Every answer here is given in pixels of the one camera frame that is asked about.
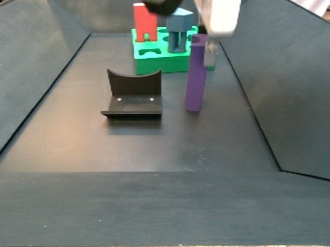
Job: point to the blue pentagon peg block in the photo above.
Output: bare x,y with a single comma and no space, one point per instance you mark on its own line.
177,24

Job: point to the black curved fixture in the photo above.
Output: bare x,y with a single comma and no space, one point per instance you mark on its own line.
135,95

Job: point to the red arch block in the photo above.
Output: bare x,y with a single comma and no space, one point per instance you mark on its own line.
145,23

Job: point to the purple arch block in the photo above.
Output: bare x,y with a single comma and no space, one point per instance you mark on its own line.
196,74

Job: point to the green shape sorter base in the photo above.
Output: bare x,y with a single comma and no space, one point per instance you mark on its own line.
151,56

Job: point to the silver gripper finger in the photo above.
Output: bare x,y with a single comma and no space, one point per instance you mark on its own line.
209,52

